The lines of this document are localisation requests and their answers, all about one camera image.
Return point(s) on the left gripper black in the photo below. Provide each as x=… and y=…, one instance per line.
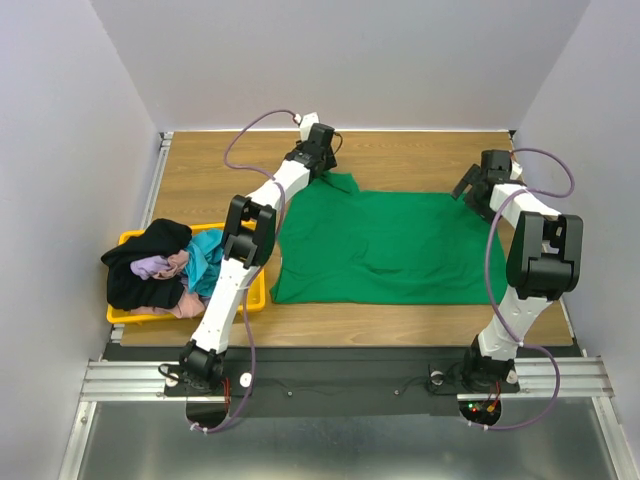
x=330, y=160

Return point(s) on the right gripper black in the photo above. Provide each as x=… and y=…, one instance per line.
x=473, y=183

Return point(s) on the green t shirt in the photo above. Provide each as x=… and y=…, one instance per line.
x=342, y=244

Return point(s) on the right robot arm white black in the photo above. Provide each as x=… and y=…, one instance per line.
x=543, y=263

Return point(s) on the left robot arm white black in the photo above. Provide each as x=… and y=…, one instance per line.
x=248, y=240

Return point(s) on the teal t shirt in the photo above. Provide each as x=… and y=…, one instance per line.
x=203, y=267

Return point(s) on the yellow plastic tray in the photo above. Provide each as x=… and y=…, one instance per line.
x=256, y=293

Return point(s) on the lilac t shirt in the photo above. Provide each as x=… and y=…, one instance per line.
x=147, y=267

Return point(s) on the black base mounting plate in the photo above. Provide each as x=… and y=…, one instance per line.
x=367, y=381

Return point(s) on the black t shirt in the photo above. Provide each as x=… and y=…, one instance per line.
x=128, y=292

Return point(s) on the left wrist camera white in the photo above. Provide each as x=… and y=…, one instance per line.
x=305, y=123

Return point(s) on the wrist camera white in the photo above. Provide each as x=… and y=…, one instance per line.
x=305, y=123
x=516, y=172

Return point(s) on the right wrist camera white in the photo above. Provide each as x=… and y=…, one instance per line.
x=516, y=172

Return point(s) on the left side aluminium rail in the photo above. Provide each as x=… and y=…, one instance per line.
x=166, y=139

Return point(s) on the aluminium frame rail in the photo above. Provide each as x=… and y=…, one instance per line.
x=119, y=379

